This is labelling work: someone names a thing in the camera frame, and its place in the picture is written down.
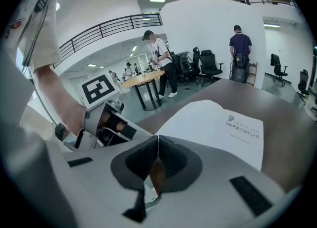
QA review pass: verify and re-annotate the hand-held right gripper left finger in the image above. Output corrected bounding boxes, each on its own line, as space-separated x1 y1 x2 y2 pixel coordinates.
58 135 159 228

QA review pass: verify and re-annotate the person's left hand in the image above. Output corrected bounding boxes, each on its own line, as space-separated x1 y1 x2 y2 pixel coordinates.
98 110 128 133

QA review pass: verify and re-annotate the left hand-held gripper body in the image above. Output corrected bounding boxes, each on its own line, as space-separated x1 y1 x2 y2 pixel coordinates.
74 74 138 151

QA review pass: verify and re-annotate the small wooden shelf unit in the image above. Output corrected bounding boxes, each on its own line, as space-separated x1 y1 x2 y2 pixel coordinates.
248 61 258 87

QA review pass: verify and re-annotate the person's left forearm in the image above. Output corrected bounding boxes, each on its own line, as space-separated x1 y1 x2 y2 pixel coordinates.
33 62 88 136

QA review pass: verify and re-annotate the round wooden table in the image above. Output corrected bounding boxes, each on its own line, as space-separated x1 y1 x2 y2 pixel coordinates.
120 70 166 112

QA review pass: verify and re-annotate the white paper booklet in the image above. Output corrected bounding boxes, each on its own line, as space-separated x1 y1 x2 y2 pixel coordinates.
155 99 264 172

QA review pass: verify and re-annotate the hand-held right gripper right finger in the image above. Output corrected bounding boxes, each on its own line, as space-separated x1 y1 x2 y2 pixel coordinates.
155 134 297 228

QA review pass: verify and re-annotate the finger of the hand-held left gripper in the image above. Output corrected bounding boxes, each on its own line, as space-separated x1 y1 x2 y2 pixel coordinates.
121 120 155 146

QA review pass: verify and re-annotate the black office chair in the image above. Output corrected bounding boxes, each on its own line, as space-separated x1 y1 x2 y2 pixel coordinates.
297 69 311 99
177 47 202 86
199 50 224 84
269 53 289 86

